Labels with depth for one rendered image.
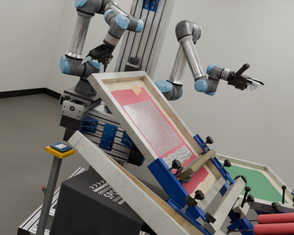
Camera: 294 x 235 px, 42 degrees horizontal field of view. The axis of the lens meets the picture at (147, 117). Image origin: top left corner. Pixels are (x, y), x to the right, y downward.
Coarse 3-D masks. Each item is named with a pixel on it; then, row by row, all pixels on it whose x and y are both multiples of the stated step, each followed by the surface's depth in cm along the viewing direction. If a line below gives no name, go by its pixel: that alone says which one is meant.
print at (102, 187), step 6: (102, 180) 213; (90, 186) 203; (96, 186) 205; (102, 186) 207; (108, 186) 209; (102, 192) 200; (108, 192) 202; (114, 192) 204; (108, 198) 196; (114, 198) 198; (120, 198) 199; (120, 204) 193
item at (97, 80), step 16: (96, 80) 173; (112, 80) 189; (128, 80) 208; (144, 80) 223; (112, 96) 174; (160, 96) 221; (112, 112) 172; (176, 112) 222; (128, 128) 170; (144, 144) 168; (192, 144) 217; (208, 160) 214; (208, 192) 185
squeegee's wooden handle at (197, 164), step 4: (208, 152) 198; (212, 152) 202; (204, 156) 191; (208, 156) 194; (196, 160) 193; (200, 160) 183; (204, 160) 187; (192, 164) 183; (196, 164) 177; (200, 164) 181; (188, 168) 171; (192, 168) 171; (196, 168) 174; (184, 172) 172; (188, 172) 171; (192, 172) 170; (180, 176) 173; (184, 176) 172; (188, 176) 171
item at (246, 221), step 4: (232, 212) 183; (232, 216) 183; (244, 216) 185; (232, 220) 183; (236, 220) 183; (240, 220) 182; (244, 220) 182; (248, 220) 186; (244, 224) 181; (248, 224) 183; (240, 228) 182; (244, 228) 182; (248, 228) 181; (252, 228) 183; (244, 232) 182; (248, 232) 181; (252, 232) 180
